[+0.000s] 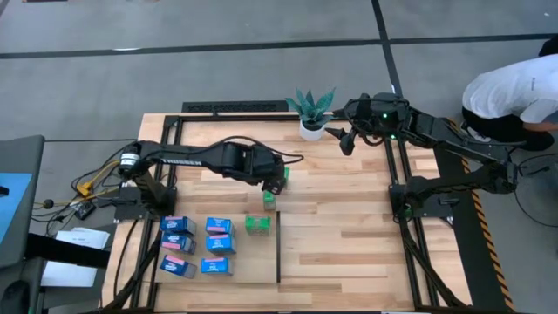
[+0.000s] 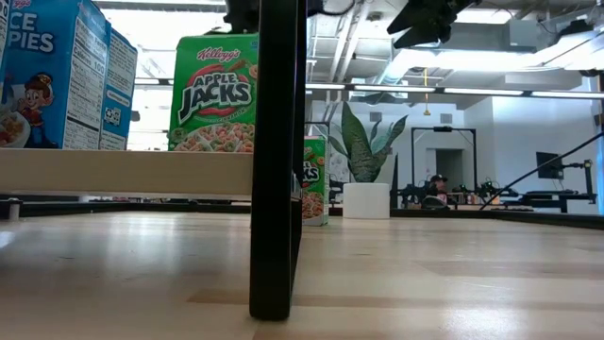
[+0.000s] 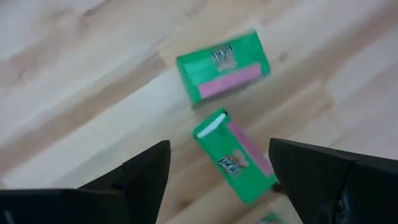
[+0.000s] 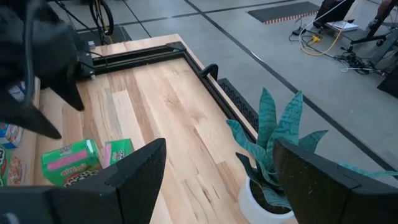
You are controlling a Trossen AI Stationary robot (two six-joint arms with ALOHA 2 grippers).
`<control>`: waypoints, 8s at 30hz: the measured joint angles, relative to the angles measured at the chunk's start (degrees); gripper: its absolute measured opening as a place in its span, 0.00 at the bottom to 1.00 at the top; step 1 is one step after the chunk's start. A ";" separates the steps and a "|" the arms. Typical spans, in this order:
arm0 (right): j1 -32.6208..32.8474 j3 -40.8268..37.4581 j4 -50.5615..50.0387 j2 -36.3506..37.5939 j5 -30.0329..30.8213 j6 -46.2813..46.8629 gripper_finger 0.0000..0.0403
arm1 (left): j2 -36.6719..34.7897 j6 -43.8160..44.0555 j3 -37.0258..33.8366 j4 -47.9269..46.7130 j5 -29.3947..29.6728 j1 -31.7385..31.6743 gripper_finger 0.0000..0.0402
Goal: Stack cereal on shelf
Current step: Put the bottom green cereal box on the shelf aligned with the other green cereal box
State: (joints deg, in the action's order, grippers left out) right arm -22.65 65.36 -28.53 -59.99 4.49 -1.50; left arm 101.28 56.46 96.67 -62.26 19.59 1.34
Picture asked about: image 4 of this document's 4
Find black metal table frame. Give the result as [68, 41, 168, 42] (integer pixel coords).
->
[76, 41, 259, 144]

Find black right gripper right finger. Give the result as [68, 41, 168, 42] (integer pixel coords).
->
[272, 138, 398, 224]

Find snake plant in white pot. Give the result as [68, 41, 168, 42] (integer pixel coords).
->
[226, 87, 398, 224]

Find white flat box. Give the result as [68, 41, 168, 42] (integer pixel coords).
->
[326, 20, 360, 33]

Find grey workbench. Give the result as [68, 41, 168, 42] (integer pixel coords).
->
[369, 27, 398, 67]

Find yellow extension cable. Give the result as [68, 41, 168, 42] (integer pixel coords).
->
[300, 0, 363, 57]

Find black hook bracket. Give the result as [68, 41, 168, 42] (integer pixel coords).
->
[200, 63, 220, 81]

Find black hazard-striped floor mat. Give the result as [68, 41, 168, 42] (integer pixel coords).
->
[247, 1, 321, 25]

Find person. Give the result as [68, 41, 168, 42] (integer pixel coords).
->
[368, 0, 397, 30]

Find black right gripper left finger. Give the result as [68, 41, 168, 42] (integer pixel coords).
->
[0, 138, 167, 224]

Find black equipment case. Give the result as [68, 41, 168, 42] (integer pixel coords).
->
[313, 0, 356, 29]

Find black device with green light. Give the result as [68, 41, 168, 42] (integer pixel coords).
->
[377, 68, 398, 100]

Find Apple Jacks cereal box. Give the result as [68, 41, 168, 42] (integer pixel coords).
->
[0, 144, 26, 187]
[104, 138, 135, 169]
[41, 139, 103, 187]

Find black standing desk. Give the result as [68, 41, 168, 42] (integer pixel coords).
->
[348, 0, 398, 54]

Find tangled floor cables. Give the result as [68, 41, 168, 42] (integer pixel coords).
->
[334, 49, 388, 77]

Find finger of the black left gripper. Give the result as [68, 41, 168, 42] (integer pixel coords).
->
[0, 91, 62, 140]
[40, 74, 85, 112]

